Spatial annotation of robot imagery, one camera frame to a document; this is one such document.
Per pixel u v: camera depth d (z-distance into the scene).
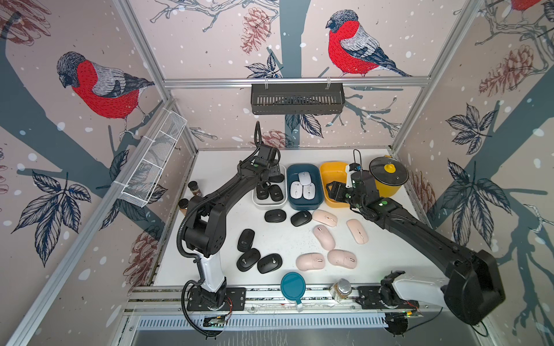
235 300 0.73
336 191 0.73
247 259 0.81
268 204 0.93
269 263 0.80
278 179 1.04
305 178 1.04
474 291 0.39
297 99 1.05
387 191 0.99
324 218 0.92
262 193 1.00
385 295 0.65
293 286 0.70
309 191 1.00
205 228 0.48
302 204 0.97
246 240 0.86
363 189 0.61
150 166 0.76
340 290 0.66
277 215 0.93
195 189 0.95
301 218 0.92
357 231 0.88
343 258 0.80
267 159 0.72
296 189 1.00
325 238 0.86
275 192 1.00
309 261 0.80
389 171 0.95
